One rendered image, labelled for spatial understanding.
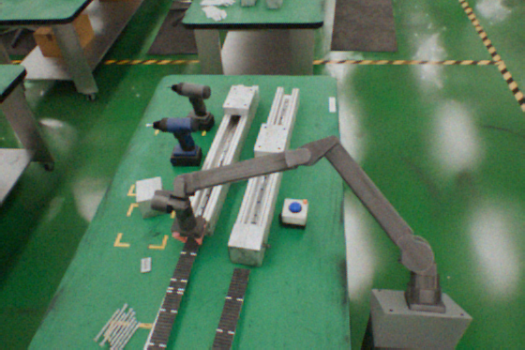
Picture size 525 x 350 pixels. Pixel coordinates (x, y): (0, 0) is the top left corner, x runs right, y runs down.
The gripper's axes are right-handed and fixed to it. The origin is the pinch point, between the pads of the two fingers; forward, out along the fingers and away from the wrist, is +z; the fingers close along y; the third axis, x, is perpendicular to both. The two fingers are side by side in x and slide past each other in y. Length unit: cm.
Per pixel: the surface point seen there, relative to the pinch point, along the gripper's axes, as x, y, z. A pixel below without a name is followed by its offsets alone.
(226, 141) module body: -48.0, 0.1, -3.4
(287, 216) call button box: -12.3, -30.2, -2.6
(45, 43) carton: -207, 206, 38
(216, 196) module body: -15.3, -4.8, -6.0
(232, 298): 18.7, -18.0, -0.1
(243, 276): 10.9, -19.7, -0.2
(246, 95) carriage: -71, -4, -11
